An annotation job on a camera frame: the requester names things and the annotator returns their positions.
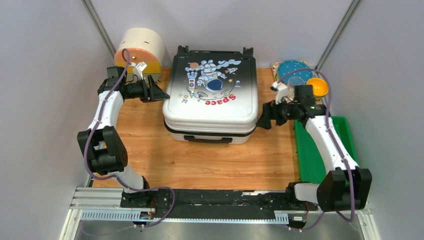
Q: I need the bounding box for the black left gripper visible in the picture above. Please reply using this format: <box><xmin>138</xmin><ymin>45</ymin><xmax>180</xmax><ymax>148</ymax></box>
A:
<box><xmin>125</xmin><ymin>75</ymin><xmax>170</xmax><ymax>104</ymax></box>

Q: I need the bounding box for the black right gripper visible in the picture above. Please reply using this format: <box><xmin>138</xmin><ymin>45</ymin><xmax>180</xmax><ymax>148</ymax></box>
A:
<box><xmin>255</xmin><ymin>95</ymin><xmax>300</xmax><ymax>130</ymax></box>

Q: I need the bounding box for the astronaut print suitcase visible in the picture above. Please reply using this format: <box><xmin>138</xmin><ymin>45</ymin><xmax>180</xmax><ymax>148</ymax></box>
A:
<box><xmin>162</xmin><ymin>45</ymin><xmax>259</xmax><ymax>145</ymax></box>

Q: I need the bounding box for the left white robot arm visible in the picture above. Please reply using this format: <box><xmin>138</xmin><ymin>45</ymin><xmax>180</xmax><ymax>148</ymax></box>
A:
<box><xmin>77</xmin><ymin>66</ymin><xmax>170</xmax><ymax>208</ymax></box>

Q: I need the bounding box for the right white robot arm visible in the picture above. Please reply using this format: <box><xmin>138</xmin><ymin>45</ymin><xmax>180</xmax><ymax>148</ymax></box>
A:
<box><xmin>256</xmin><ymin>82</ymin><xmax>373</xmax><ymax>212</ymax></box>

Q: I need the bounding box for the clear plastic cup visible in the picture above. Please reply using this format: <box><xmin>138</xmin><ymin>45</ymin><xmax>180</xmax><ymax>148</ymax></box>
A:
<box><xmin>287</xmin><ymin>76</ymin><xmax>306</xmax><ymax>101</ymax></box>

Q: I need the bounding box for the cream mini drawer cabinet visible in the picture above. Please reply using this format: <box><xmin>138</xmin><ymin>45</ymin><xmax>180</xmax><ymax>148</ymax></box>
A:
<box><xmin>114</xmin><ymin>27</ymin><xmax>166</xmax><ymax>82</ymax></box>

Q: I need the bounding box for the floral placemat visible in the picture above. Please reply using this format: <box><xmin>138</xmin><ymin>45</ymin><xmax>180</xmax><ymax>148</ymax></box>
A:
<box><xmin>271</xmin><ymin>62</ymin><xmax>320</xmax><ymax>103</ymax></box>

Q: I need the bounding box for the teal dotted plate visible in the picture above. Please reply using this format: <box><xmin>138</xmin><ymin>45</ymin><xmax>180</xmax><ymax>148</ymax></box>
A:
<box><xmin>277</xmin><ymin>60</ymin><xmax>314</xmax><ymax>85</ymax></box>

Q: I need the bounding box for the orange bowl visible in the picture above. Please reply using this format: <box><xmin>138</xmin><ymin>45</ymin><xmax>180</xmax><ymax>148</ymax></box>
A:
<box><xmin>306</xmin><ymin>77</ymin><xmax>330</xmax><ymax>98</ymax></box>

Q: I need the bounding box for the green plastic tray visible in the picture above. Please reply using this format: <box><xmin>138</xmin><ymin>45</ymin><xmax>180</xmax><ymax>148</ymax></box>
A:
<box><xmin>294</xmin><ymin>116</ymin><xmax>358</xmax><ymax>184</ymax></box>

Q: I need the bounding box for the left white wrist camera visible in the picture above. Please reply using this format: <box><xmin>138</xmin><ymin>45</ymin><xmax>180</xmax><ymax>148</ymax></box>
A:
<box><xmin>130</xmin><ymin>61</ymin><xmax>148</xmax><ymax>80</ymax></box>

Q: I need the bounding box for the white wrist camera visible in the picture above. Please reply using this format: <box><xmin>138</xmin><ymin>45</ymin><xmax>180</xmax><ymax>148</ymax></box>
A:
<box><xmin>270</xmin><ymin>81</ymin><xmax>289</xmax><ymax>105</ymax></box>
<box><xmin>130</xmin><ymin>61</ymin><xmax>148</xmax><ymax>80</ymax></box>

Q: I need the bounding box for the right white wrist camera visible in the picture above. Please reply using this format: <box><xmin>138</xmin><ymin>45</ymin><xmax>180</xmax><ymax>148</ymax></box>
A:
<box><xmin>270</xmin><ymin>81</ymin><xmax>289</xmax><ymax>105</ymax></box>

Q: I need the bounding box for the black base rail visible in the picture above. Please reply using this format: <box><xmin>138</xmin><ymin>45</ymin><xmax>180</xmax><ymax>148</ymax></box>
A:
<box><xmin>119</xmin><ymin>188</ymin><xmax>319</xmax><ymax>220</ymax></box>

